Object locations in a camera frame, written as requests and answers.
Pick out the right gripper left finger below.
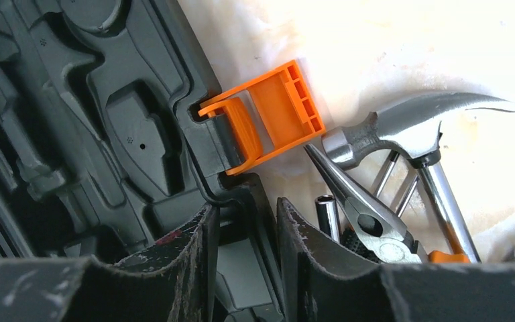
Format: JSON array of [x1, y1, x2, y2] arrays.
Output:
[[0, 204, 219, 321]]

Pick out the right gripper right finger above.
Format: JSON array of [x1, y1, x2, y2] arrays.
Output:
[[277, 198, 515, 321]]

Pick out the black plastic tool case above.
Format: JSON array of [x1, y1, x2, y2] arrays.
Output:
[[0, 1, 325, 321]]

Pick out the black orange screwdriver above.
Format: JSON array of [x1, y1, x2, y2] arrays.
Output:
[[315, 195, 341, 244]]

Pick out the orange handled pliers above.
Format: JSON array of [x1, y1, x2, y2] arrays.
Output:
[[304, 144, 470, 264]]

